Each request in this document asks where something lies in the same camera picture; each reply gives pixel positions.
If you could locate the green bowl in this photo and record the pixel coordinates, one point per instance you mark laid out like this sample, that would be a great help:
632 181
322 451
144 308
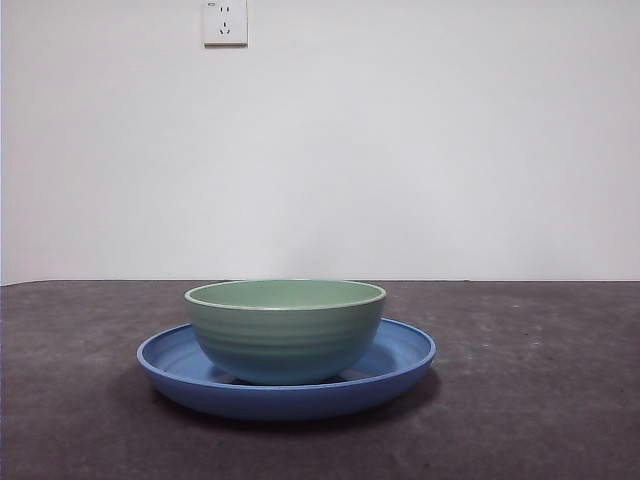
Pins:
285 340

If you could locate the blue plate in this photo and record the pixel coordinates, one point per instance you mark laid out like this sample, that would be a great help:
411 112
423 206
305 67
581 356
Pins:
280 402

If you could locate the white wall socket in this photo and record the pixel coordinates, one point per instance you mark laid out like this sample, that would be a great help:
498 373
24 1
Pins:
225 30

